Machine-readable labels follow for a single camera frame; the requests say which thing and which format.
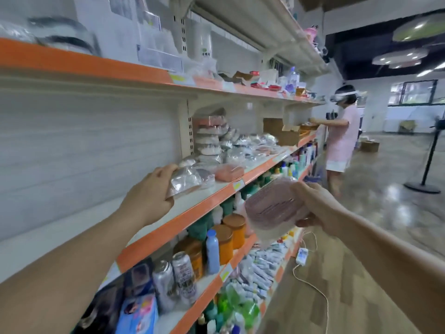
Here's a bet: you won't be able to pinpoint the person's left hand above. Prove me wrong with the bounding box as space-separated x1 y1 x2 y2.
114 163 180 230

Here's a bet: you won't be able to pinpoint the person's right hand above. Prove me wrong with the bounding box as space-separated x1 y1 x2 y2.
288 180 352 239

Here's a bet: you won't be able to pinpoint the grey soap dish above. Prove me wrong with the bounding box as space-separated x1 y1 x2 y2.
167 158 216 200

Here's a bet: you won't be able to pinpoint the pile of soap dishes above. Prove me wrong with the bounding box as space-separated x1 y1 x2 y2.
191 115 282 184

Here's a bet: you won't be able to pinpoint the orange metal store shelving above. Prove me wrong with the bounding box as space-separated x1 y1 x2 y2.
0 0 331 334

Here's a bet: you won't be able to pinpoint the soap dishes shelf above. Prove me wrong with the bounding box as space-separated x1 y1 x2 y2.
0 16 102 56

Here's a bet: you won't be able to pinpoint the person's left forearm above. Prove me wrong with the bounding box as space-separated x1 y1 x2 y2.
0 208 150 334

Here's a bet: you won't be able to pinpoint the person's right forearm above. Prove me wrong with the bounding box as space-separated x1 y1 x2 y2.
327 212 445 334

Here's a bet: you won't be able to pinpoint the row of assorted bottles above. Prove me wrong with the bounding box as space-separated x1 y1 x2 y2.
271 139 321 185

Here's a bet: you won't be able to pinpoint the green plastic bottle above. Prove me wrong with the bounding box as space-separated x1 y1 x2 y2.
186 213 215 241
221 197 236 217

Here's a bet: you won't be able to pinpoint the brown can orange lid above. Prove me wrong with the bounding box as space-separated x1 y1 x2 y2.
212 225 235 266
222 213 248 251
174 236 204 281

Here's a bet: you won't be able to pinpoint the blue plastic bottle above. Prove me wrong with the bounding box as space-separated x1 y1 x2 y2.
206 229 221 276

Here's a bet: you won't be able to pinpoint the black standing fan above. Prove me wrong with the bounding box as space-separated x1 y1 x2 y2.
403 116 445 195

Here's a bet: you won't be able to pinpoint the blue product pack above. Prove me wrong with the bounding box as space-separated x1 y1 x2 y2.
114 294 159 334

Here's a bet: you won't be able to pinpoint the clear bottle blue cap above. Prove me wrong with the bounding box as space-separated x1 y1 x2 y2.
287 66 301 93

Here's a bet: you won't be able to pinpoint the green plastic packets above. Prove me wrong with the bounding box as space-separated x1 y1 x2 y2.
205 289 261 334

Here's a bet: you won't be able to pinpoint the white plastic bag red print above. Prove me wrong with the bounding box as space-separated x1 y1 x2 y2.
182 55 220 81

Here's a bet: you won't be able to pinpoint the small white carton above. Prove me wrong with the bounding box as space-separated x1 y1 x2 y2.
261 68 280 84

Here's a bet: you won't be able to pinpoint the dark framed window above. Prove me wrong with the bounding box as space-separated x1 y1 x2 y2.
388 80 439 106

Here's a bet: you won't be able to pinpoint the brown paper package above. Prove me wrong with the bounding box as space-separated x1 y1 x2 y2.
233 71 257 84

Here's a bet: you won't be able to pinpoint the round ceiling light panel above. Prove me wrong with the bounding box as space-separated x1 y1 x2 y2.
371 48 430 67
393 12 445 44

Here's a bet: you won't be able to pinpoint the white pen organizer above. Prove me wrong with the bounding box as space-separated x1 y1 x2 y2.
73 0 164 63

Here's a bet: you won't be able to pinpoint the white power cable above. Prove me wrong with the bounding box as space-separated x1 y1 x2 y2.
292 233 330 334

